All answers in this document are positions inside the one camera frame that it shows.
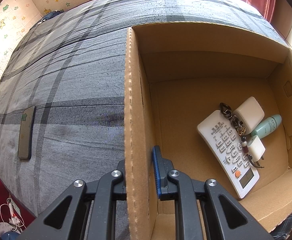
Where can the small white charger plug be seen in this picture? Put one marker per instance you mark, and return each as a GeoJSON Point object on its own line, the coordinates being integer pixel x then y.
{"type": "Point", "coordinates": [256, 148]}

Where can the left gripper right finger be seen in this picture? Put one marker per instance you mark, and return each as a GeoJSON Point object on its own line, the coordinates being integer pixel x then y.
{"type": "Point", "coordinates": [203, 209]}

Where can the large white charger plug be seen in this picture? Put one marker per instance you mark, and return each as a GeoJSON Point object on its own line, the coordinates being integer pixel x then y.
{"type": "Point", "coordinates": [250, 113]}

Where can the brown cardboard box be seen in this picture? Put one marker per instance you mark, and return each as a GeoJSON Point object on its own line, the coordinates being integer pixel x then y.
{"type": "Point", "coordinates": [177, 74]}

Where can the white remote control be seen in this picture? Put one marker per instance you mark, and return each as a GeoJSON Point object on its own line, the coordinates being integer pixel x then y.
{"type": "Point", "coordinates": [225, 143]}

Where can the black smartphone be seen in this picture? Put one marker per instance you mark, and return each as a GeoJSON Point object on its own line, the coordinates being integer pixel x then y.
{"type": "Point", "coordinates": [26, 133]}

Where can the grey plaid bed sheet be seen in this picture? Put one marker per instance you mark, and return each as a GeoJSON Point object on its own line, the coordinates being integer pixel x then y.
{"type": "Point", "coordinates": [72, 70]}

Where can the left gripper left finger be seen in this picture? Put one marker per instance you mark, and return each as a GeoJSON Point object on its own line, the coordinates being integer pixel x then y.
{"type": "Point", "coordinates": [83, 211]}

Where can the beaded keychain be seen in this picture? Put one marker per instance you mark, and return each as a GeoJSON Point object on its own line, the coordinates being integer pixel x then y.
{"type": "Point", "coordinates": [240, 129]}

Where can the teal cosmetic bottle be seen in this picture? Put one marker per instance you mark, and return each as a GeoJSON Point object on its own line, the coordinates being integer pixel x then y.
{"type": "Point", "coordinates": [267, 126]}

